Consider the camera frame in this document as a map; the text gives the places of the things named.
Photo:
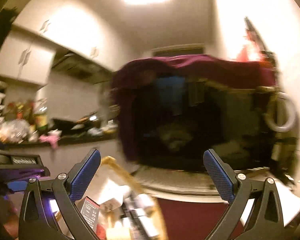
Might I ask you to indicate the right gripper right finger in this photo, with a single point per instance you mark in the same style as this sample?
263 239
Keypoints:
265 220

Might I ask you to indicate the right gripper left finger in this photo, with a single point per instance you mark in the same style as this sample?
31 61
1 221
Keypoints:
37 220

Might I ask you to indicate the pink cloth on counter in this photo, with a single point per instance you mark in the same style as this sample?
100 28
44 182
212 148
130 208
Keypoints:
51 139

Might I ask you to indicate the large glass jar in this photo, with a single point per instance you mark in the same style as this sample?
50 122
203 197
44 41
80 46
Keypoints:
40 116

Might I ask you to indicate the yellow taped foam tray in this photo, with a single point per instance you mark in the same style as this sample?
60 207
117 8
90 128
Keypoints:
156 215

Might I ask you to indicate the monitor with maroon cloth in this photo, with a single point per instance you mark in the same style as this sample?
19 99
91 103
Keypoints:
173 109

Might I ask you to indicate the upper kitchen cabinets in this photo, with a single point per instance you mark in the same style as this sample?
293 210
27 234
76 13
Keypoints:
53 34

